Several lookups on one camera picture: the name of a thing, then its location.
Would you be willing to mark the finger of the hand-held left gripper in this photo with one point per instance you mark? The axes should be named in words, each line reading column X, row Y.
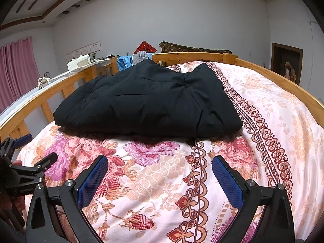
column 48, row 160
column 22, row 141

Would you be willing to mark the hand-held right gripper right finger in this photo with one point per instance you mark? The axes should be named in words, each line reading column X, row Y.
column 226, row 179

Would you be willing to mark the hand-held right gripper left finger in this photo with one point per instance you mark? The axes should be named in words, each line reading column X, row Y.
column 93, row 179

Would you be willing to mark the black padded jacket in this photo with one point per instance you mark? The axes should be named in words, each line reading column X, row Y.
column 151, row 101

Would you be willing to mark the person's left hand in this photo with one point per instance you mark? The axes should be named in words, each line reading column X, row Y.
column 19, row 203

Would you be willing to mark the white ledge board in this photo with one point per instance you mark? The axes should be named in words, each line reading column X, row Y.
column 25, row 96

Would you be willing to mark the pink floral blanket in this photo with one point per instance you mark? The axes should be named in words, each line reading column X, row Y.
column 151, row 182

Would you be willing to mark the beige rag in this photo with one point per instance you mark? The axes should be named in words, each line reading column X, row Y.
column 44, row 82

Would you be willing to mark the pink curtain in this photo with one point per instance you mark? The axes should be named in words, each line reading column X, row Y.
column 17, row 73

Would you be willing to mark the small round clock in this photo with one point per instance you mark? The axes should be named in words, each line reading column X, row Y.
column 46, row 75

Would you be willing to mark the white cardboard box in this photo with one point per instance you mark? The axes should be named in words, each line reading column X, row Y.
column 78, row 62

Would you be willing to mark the pile of small shelf things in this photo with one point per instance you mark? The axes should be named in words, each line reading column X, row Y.
column 102, row 57

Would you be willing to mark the blue shirt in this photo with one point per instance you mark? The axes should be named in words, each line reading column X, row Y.
column 124, row 64

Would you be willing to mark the dark framed picture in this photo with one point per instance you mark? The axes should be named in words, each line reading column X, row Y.
column 286, row 65

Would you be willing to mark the grey knitted garment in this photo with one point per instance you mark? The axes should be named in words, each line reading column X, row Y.
column 140, row 57

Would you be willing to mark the brown patterned cloth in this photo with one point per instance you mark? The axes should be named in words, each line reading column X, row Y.
column 192, row 48

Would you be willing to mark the white wall certificate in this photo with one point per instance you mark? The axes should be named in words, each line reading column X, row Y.
column 95, row 46
column 77, row 53
column 69, row 56
column 85, row 50

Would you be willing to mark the wooden bed frame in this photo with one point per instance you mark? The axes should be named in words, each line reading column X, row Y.
column 189, row 55

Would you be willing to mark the red paper wall decoration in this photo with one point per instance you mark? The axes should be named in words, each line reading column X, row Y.
column 144, row 47

